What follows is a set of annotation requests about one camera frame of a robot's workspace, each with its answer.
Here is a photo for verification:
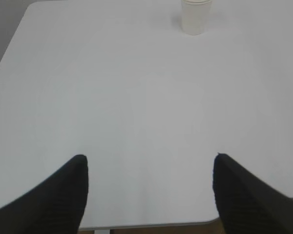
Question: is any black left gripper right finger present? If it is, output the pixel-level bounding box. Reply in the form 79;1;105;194
212;154;293;234

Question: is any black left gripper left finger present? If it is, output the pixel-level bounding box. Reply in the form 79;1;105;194
0;155;89;234

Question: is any white paper cup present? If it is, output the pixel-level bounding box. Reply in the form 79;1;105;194
181;0;212;36

